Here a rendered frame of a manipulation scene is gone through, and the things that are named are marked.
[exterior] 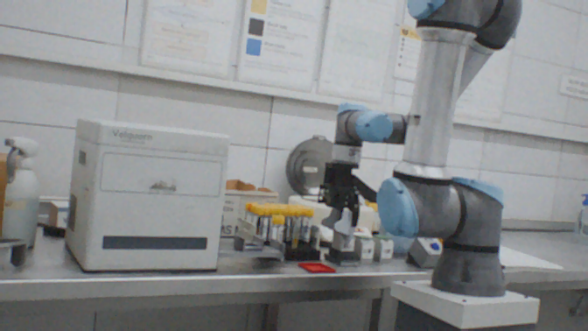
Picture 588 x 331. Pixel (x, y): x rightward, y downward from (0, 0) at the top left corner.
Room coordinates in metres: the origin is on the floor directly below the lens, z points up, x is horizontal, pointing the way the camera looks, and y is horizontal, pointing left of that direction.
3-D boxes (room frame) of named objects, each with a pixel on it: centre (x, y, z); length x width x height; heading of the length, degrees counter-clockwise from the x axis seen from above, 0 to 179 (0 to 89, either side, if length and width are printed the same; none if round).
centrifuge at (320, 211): (1.85, -0.14, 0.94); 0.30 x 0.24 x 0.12; 21
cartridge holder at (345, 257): (1.51, -0.15, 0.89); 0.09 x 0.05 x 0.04; 27
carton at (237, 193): (1.73, 0.21, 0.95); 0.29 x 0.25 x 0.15; 30
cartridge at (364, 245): (1.56, -0.21, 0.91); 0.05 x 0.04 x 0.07; 30
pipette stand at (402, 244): (1.68, -0.32, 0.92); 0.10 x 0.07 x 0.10; 114
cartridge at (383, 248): (1.59, -0.27, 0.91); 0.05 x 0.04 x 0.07; 30
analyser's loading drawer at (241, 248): (1.34, 0.10, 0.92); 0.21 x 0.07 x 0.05; 120
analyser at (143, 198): (1.32, 0.32, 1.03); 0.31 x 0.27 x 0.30; 120
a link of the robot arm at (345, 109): (1.50, -0.13, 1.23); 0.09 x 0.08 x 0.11; 21
